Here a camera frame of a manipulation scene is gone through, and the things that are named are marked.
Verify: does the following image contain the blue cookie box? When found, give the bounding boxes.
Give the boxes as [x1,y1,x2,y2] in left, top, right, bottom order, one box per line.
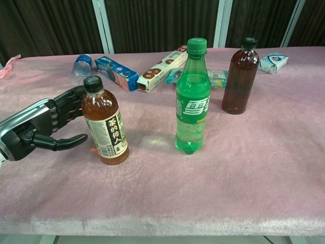
[94,55,140,93]

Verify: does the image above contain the dark pleated curtain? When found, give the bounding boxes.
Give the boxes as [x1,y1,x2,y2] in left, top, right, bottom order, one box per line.
[225,0,298,49]
[0,0,104,66]
[288,0,325,48]
[105,0,220,54]

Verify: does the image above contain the light blue snack packet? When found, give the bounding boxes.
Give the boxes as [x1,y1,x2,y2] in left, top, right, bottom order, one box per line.
[166,68,229,89]

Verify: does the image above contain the empty clear water bottle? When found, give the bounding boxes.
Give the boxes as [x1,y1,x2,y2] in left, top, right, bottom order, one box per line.
[72,53,93,86]

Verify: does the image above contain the white chocolate biscuit box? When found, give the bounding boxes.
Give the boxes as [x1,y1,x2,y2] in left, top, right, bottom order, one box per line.
[137,45,190,92]

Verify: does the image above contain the green soda bottle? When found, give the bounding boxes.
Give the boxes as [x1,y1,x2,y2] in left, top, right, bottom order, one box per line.
[175,37,213,155]

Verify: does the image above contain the small white blue box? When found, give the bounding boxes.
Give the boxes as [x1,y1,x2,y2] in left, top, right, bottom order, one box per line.
[257,52,289,75]

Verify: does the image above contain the dark brown unlabelled bottle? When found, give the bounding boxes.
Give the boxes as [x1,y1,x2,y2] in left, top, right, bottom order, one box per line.
[221,37,261,115]

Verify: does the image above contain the amber tea bottle white label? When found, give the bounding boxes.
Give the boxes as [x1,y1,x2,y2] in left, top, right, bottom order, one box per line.
[81,75,129,165]

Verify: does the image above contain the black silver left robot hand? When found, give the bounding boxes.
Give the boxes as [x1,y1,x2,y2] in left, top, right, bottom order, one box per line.
[0,85,89,162]

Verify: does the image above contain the pink plush table cloth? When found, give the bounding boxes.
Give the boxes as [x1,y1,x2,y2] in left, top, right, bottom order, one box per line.
[0,46,325,237]

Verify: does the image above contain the white frame post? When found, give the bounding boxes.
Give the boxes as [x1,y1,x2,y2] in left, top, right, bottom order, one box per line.
[212,0,234,49]
[281,0,307,48]
[91,0,115,54]

